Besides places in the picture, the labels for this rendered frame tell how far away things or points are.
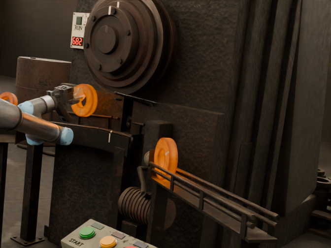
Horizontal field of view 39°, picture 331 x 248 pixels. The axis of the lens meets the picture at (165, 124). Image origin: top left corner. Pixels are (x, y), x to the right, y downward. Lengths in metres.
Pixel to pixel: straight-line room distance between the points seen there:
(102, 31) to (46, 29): 10.22
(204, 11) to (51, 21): 10.21
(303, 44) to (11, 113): 1.53
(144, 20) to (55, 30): 10.04
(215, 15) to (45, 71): 3.11
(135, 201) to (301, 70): 1.20
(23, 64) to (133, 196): 3.28
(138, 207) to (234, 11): 0.87
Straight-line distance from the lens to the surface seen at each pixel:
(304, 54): 2.57
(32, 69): 4.91
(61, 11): 11.89
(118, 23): 2.01
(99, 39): 2.05
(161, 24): 1.95
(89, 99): 2.20
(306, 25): 2.55
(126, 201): 1.89
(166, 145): 1.68
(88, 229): 1.26
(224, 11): 1.98
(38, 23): 12.51
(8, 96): 2.83
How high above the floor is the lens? 1.08
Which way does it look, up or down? 8 degrees down
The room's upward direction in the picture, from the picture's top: 7 degrees clockwise
